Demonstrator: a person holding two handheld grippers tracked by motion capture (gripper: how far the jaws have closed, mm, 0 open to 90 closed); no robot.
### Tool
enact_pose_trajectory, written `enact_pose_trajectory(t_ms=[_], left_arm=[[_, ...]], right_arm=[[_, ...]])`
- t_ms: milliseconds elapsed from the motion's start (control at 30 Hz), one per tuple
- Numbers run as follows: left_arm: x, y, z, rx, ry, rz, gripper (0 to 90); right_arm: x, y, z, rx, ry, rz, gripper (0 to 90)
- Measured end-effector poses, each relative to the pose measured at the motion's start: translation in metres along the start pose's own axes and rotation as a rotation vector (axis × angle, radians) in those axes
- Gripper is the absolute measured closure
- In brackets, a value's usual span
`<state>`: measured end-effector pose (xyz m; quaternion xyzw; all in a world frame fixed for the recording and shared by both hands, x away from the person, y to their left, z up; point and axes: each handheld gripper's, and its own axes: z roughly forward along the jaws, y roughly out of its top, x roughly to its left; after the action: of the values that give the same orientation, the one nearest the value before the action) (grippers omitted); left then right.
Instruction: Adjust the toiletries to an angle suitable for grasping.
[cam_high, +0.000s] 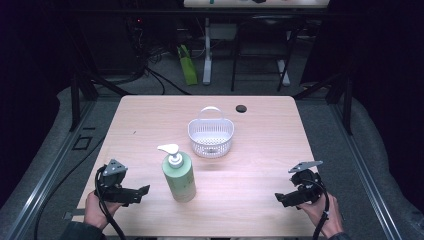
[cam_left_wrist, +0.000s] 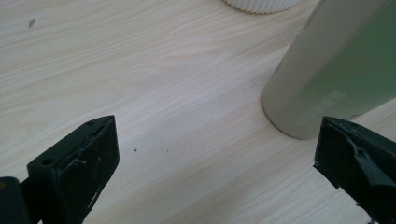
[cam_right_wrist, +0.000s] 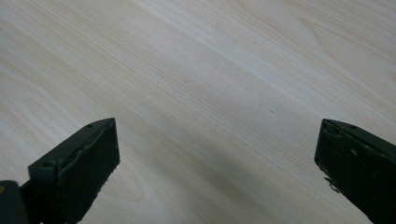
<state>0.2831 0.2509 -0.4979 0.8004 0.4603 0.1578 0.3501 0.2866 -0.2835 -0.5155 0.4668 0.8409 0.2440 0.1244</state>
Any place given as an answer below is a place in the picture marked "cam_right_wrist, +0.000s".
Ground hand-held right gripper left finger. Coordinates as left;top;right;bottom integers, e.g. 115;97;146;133
19;117;121;224

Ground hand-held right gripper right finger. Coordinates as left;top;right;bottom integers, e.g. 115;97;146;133
314;118;396;224

